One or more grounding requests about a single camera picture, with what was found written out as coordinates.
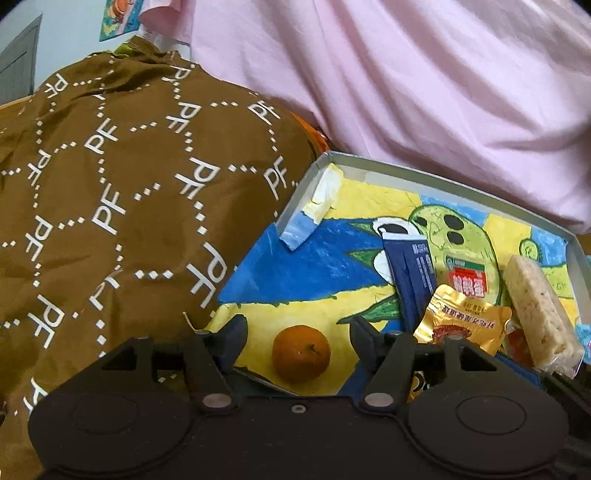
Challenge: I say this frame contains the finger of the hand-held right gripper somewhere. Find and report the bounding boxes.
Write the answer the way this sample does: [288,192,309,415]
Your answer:
[510,364,591,404]

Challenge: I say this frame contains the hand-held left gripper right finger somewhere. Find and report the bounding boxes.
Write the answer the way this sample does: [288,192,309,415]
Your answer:
[348,315,500,411]

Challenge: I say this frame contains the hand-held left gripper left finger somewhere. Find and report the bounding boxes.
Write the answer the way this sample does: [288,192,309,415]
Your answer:
[99,315,251,412]

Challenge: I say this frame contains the orange tangerine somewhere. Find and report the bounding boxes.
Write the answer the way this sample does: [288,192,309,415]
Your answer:
[271,324,332,384]

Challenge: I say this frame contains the rice cracker bar clear wrapper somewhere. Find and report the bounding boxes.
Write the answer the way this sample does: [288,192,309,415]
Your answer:
[502,255,585,376]

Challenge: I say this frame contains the grey tray with painted drawing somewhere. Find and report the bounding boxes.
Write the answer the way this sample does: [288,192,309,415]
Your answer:
[203,150,591,398]

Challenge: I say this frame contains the gold snack packet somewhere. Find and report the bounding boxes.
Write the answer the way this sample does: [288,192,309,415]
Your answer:
[412,283,514,357]

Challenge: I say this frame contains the yellow snack bar packet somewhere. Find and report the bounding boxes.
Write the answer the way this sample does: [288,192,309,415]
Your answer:
[444,255,502,306]

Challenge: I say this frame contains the dark blue stick packet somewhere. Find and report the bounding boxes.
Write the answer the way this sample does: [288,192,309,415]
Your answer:
[379,230,439,335]

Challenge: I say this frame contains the brown printed cloth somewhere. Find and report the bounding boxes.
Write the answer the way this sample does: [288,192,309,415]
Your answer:
[0,37,331,480]

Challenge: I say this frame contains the pink cloth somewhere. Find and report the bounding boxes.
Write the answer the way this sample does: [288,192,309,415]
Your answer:
[139,0,591,232]

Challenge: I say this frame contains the grey door panel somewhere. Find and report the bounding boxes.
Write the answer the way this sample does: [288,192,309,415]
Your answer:
[0,14,43,106]

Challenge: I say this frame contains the wall poster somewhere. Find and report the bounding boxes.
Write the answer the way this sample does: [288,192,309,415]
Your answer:
[98,0,140,41]

